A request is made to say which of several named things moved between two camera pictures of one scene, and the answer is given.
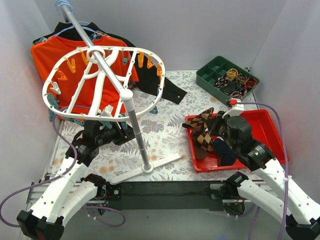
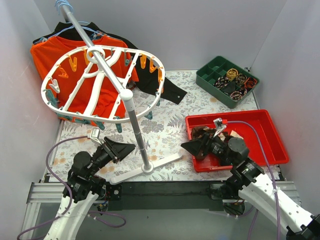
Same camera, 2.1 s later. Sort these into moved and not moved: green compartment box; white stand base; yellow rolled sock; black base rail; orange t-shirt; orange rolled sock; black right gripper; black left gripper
Moved: black left gripper; black right gripper
Not moved: orange t-shirt; orange rolled sock; black base rail; green compartment box; yellow rolled sock; white stand base
